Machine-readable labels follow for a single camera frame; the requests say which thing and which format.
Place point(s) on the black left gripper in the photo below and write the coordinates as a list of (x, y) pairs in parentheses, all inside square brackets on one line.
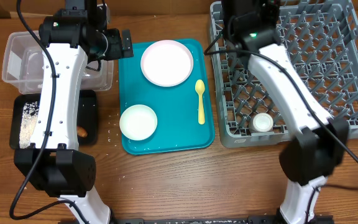
[(117, 51)]

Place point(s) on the pink plate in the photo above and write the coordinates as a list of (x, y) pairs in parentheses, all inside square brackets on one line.
[(166, 63)]

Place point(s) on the white bowl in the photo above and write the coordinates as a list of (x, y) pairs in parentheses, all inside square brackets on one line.
[(138, 122)]

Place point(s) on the yellow plastic spoon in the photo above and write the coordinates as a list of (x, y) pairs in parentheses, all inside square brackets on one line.
[(200, 88)]

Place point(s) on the orange carrot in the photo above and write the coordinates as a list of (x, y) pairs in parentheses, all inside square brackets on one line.
[(81, 132)]

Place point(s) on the white rice pile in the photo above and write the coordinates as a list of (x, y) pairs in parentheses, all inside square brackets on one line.
[(28, 122)]

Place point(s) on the cream plastic cup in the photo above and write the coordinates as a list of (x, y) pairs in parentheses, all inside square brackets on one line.
[(261, 123)]

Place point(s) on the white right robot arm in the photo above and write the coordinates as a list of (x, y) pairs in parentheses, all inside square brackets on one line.
[(318, 140)]

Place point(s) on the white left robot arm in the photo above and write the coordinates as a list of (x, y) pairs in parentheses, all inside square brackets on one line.
[(70, 39)]

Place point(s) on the grey dishwasher rack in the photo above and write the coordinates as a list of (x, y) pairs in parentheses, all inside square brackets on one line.
[(322, 42)]

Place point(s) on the teal serving tray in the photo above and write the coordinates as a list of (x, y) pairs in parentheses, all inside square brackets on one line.
[(176, 107)]

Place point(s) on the clear plastic bin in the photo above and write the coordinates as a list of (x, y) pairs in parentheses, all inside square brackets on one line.
[(23, 67)]

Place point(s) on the black tray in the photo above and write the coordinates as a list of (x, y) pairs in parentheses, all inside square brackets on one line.
[(87, 116)]

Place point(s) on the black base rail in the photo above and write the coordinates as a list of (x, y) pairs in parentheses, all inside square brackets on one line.
[(197, 221)]

